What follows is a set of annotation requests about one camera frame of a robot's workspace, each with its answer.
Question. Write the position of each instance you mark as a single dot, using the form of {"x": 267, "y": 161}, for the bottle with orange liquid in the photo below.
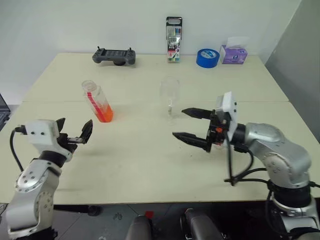
{"x": 100, "y": 107}

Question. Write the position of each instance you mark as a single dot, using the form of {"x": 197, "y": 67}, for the pack of coloured markers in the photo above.
{"x": 173, "y": 42}

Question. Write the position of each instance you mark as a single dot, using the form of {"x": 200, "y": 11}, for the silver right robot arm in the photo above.
{"x": 277, "y": 150}

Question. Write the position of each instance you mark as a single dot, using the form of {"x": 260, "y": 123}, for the blue tape roll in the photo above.
{"x": 207, "y": 58}

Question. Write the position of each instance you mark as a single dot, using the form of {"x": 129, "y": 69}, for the grey handheld game controller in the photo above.
{"x": 113, "y": 56}

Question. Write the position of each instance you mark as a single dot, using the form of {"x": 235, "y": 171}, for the purple tissue box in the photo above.
{"x": 233, "y": 55}

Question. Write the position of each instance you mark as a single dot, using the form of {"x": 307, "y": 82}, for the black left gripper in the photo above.
{"x": 67, "y": 143}

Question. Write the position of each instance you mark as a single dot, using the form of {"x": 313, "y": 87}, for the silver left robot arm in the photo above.
{"x": 35, "y": 190}

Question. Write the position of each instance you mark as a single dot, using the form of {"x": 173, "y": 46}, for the small red floor object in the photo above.
{"x": 149, "y": 214}

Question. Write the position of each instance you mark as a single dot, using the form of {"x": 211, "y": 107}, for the dark laptop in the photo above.
{"x": 3, "y": 112}

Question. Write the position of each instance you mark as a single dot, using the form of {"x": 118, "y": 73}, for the clear glass cup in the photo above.
{"x": 170, "y": 90}

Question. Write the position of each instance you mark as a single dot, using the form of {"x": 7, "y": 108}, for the grey partition panel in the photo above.
{"x": 297, "y": 62}

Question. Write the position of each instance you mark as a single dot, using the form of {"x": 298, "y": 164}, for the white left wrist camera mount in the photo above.
{"x": 41, "y": 132}

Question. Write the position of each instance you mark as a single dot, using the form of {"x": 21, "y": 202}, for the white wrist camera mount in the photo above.
{"x": 41, "y": 132}
{"x": 230, "y": 110}

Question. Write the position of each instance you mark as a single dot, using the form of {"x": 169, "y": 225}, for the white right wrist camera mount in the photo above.
{"x": 230, "y": 110}

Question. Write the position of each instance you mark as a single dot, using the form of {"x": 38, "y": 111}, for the black table leg with caster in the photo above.
{"x": 75, "y": 209}

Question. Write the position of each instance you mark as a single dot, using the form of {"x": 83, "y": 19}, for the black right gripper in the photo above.
{"x": 213, "y": 135}

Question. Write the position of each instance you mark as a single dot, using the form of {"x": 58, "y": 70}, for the dark rounded shape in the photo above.
{"x": 200, "y": 225}
{"x": 138, "y": 228}

